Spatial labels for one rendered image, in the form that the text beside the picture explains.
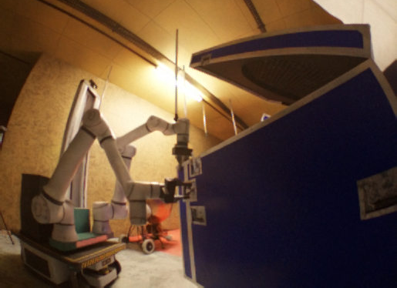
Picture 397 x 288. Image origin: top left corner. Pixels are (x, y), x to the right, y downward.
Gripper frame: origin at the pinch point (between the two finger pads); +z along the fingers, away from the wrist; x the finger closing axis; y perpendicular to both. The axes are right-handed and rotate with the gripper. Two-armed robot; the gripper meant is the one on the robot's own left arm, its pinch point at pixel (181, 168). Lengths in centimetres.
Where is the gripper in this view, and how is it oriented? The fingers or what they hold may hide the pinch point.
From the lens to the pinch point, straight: 107.3
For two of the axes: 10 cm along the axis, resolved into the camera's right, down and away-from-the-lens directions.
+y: 5.3, -1.8, -8.3
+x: 8.5, 1.4, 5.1
